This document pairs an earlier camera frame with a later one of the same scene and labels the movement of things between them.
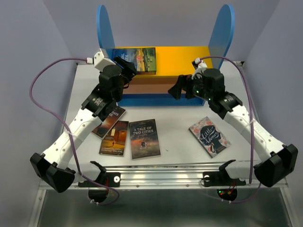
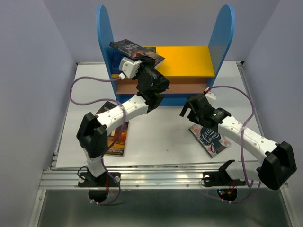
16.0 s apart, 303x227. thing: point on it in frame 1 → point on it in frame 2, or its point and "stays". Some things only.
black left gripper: x=130 y=67 → x=144 y=62
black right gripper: x=184 y=82 → x=190 y=116
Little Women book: x=209 y=137 stays
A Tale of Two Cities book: x=144 y=139 → x=132 y=49
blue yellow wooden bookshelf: x=157 y=67 stays
